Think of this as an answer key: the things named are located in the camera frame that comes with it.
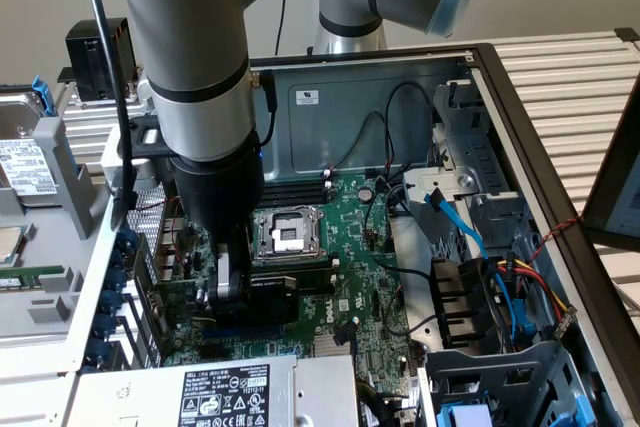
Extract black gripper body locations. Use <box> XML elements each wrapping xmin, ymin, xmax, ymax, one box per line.
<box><xmin>168</xmin><ymin>132</ymin><xmax>267</xmax><ymax>276</ymax></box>

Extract silver hard disk white label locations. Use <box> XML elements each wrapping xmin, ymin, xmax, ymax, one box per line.
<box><xmin>0</xmin><ymin>89</ymin><xmax>64</xmax><ymax>208</ymax></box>

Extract black red looped wire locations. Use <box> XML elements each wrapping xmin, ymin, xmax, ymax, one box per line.
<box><xmin>330</xmin><ymin>110</ymin><xmax>394</xmax><ymax>172</ymax></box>

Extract short black camera cable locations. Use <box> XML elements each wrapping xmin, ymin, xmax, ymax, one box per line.
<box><xmin>251</xmin><ymin>71</ymin><xmax>278</xmax><ymax>149</ymax></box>

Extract black CPU cooler block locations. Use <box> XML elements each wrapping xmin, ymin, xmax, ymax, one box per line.
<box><xmin>64</xmin><ymin>16</ymin><xmax>139</xmax><ymax>104</ymax></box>

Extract green spare RAM stick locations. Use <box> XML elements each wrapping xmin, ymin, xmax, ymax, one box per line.
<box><xmin>0</xmin><ymin>271</ymin><xmax>45</xmax><ymax>294</ymax></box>

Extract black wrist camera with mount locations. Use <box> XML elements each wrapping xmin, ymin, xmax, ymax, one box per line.
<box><xmin>99</xmin><ymin>114</ymin><xmax>174</xmax><ymax>184</ymax></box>

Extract square silver CPU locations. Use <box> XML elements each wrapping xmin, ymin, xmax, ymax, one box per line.
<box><xmin>0</xmin><ymin>225</ymin><xmax>27</xmax><ymax>269</ymax></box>

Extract red black twisted wire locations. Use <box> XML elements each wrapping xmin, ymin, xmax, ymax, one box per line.
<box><xmin>529</xmin><ymin>215</ymin><xmax>584</xmax><ymax>261</ymax></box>

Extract black RAM slot white clips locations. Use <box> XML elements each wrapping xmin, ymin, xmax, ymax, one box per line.
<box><xmin>262</xmin><ymin>170</ymin><xmax>334</xmax><ymax>189</ymax></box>
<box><xmin>249</xmin><ymin>257</ymin><xmax>341</xmax><ymax>279</ymax></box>
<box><xmin>262</xmin><ymin>181</ymin><xmax>334</xmax><ymax>197</ymax></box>
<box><xmin>297</xmin><ymin>271</ymin><xmax>340</xmax><ymax>301</ymax></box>

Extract green Dell motherboard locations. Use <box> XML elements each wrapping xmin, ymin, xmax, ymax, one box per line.
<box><xmin>162</xmin><ymin>174</ymin><xmax>426</xmax><ymax>398</ymax></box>

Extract dark framed monitor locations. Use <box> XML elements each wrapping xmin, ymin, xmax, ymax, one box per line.
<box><xmin>582</xmin><ymin>81</ymin><xmax>640</xmax><ymax>253</ymax></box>

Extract grey front drive cage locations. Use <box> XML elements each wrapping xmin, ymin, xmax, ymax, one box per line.
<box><xmin>418</xmin><ymin>339</ymin><xmax>622</xmax><ymax>427</ymax></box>

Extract thin red wire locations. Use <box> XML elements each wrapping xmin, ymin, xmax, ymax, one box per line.
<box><xmin>133</xmin><ymin>195</ymin><xmax>181</xmax><ymax>213</ymax></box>

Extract silver rear port block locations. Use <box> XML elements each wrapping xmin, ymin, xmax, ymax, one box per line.
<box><xmin>156</xmin><ymin>216</ymin><xmax>187</xmax><ymax>284</ymax></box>

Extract green graphics card black shroud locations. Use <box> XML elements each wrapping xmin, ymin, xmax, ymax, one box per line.
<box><xmin>134</xmin><ymin>236</ymin><xmax>302</xmax><ymax>346</ymax></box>

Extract open metal PC case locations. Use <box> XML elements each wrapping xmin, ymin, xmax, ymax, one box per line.
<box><xmin>62</xmin><ymin>41</ymin><xmax>640</xmax><ymax>427</ymax></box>

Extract metal CPU socket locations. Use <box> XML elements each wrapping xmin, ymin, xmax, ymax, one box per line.
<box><xmin>249</xmin><ymin>205</ymin><xmax>329</xmax><ymax>264</ymax></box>

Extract metal disk bay cage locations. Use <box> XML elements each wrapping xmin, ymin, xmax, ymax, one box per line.
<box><xmin>402</xmin><ymin>79</ymin><xmax>532</xmax><ymax>228</ymax></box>

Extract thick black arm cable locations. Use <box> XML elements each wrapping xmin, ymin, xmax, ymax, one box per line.
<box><xmin>83</xmin><ymin>0</ymin><xmax>139</xmax><ymax>232</ymax></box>

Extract blue expansion slot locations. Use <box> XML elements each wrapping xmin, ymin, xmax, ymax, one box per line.
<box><xmin>201</xmin><ymin>321</ymin><xmax>286</xmax><ymax>341</ymax></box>

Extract blue flat data wire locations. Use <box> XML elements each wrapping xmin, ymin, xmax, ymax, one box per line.
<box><xmin>422</xmin><ymin>187</ymin><xmax>525</xmax><ymax>348</ymax></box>

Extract silver power supply with label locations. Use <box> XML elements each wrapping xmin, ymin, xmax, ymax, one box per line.
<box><xmin>64</xmin><ymin>350</ymin><xmax>361</xmax><ymax>427</ymax></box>

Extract black table end cap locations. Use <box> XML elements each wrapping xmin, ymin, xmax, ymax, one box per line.
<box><xmin>613</xmin><ymin>26</ymin><xmax>640</xmax><ymax>53</ymax></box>

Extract blue disk caddy clip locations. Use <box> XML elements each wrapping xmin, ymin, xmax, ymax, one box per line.
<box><xmin>30</xmin><ymin>75</ymin><xmax>54</xmax><ymax>119</ymax></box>

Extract thin black hanging cable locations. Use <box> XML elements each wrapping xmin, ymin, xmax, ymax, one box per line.
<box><xmin>273</xmin><ymin>0</ymin><xmax>290</xmax><ymax>56</ymax></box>

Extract grey parts rack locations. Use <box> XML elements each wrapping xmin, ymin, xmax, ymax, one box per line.
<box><xmin>0</xmin><ymin>81</ymin><xmax>129</xmax><ymax>348</ymax></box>

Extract silver chipset heatsink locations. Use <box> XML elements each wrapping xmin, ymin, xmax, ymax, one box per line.
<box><xmin>312</xmin><ymin>334</ymin><xmax>352</xmax><ymax>359</ymax></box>

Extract black plastic fan shroud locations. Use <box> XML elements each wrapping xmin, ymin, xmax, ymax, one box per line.
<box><xmin>429</xmin><ymin>256</ymin><xmax>507</xmax><ymax>351</ymax></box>

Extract red yellow black power wires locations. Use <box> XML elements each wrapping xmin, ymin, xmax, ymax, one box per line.
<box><xmin>492</xmin><ymin>256</ymin><xmax>577</xmax><ymax>341</ymax></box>

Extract black wire over motherboard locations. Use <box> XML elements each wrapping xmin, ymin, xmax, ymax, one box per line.
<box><xmin>363</xmin><ymin>175</ymin><xmax>437</xmax><ymax>279</ymax></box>

